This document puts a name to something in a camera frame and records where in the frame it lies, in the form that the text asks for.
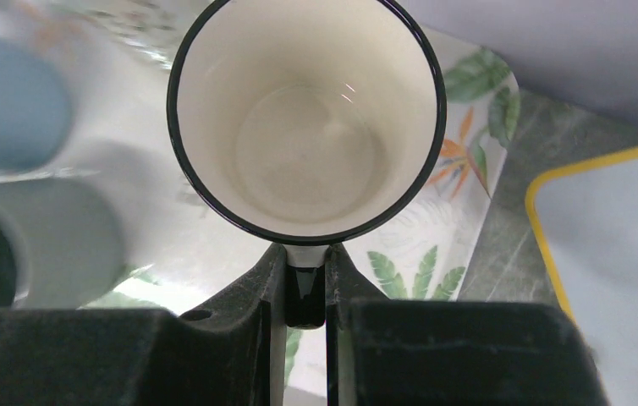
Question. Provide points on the white mug black rim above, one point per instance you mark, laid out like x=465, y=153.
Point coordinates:
x=306, y=123

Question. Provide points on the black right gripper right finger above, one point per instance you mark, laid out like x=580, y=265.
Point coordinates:
x=383, y=351

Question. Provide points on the leaf-patterned white tray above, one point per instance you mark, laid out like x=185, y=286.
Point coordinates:
x=179, y=252

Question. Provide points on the grey-green mug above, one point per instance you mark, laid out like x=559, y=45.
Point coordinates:
x=61, y=245

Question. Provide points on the light blue mug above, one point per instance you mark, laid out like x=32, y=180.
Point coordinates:
x=36, y=110

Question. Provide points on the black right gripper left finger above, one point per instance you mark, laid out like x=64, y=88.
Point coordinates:
x=228, y=350

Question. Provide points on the yellow-framed whiteboard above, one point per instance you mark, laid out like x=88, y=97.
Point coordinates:
x=585, y=219

